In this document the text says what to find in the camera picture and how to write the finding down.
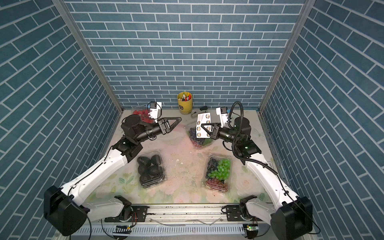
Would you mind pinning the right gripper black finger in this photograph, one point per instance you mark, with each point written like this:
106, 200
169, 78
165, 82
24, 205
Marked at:
211, 125
206, 132

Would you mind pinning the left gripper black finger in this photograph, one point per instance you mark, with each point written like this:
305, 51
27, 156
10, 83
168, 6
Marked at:
172, 126
176, 120

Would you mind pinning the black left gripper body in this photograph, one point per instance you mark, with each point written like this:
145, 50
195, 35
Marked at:
163, 130

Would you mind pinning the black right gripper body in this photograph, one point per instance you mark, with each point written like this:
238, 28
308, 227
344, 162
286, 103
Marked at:
216, 135

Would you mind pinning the white fruit sticker sheet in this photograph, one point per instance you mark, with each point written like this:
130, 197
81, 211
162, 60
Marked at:
201, 119

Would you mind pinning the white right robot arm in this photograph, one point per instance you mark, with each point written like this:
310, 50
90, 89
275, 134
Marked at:
238, 133

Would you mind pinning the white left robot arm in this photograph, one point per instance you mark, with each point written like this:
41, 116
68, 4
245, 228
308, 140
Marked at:
64, 206

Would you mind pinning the white label strip on table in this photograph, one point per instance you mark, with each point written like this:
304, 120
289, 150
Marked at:
270, 164

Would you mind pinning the clear box of blueberries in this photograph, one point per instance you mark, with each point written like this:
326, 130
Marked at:
197, 142

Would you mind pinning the grey desk stapler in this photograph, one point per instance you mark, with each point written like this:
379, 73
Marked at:
201, 110

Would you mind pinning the clear box of strawberries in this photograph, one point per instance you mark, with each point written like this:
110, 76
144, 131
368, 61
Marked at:
144, 113

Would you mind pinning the yellow pen cup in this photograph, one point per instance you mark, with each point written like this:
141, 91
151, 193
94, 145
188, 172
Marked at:
185, 102

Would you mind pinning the clear box of mixed grapes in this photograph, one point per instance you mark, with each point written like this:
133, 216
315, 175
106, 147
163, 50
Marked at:
218, 173

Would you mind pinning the clear box of avocados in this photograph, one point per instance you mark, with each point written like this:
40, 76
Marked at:
151, 169

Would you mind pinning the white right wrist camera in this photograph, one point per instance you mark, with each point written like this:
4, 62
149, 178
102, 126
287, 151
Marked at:
223, 114

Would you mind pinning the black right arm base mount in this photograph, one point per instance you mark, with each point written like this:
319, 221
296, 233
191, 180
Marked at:
250, 208

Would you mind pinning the aluminium front rail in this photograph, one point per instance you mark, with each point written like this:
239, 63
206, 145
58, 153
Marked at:
192, 213

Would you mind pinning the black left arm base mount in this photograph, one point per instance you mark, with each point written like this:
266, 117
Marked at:
130, 212

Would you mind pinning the aluminium corner post left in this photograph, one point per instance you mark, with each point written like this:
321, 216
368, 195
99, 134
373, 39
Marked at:
78, 36

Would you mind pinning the aluminium corner post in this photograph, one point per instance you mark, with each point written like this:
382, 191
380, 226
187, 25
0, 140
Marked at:
303, 16
78, 36

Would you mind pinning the aluminium corner post right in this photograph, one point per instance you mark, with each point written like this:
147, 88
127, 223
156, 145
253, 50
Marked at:
303, 16

